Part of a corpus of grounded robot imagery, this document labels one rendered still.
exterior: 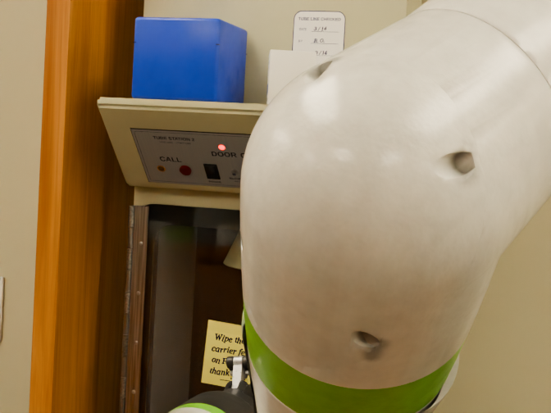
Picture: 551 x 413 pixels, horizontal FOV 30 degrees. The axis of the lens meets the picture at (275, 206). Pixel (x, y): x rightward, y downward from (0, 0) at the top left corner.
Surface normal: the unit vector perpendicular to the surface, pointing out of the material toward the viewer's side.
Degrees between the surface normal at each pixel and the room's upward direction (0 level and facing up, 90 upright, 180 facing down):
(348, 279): 126
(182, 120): 135
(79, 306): 90
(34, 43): 90
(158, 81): 90
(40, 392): 90
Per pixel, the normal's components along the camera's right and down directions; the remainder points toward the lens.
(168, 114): -0.23, 0.73
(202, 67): -0.28, 0.04
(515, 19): 0.09, -0.59
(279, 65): 0.03, 0.05
